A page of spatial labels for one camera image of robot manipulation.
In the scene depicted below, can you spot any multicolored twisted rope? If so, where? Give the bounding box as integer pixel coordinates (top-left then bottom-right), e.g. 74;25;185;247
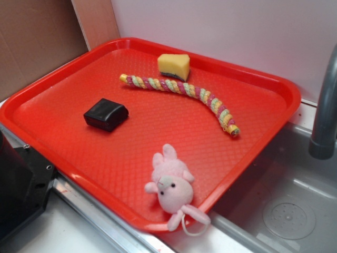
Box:
119;73;241;139

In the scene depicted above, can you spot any red plastic tray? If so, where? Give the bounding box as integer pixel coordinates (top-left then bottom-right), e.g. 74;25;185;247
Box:
1;38;301;233

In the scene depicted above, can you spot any pink plush sheep toy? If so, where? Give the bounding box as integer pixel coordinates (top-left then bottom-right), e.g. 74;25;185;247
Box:
144;144;211;237

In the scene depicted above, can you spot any yellow sponge with dark base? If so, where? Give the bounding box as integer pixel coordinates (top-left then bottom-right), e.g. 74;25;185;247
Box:
157;54;190;82

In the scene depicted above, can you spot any black rectangular block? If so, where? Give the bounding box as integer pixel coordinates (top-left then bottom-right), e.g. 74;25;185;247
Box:
84;98;129;132

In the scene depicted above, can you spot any grey toy sink basin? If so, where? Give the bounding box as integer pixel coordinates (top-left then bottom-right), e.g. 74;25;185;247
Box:
160;123;336;252

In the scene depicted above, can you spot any grey faucet spout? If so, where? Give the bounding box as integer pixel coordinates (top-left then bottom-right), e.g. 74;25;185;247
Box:
309;47;336;160

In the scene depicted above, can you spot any brown cardboard panel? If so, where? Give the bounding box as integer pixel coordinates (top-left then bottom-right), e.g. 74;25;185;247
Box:
1;1;87;100

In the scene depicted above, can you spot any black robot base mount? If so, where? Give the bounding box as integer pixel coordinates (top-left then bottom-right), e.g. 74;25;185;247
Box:
1;133;56;244

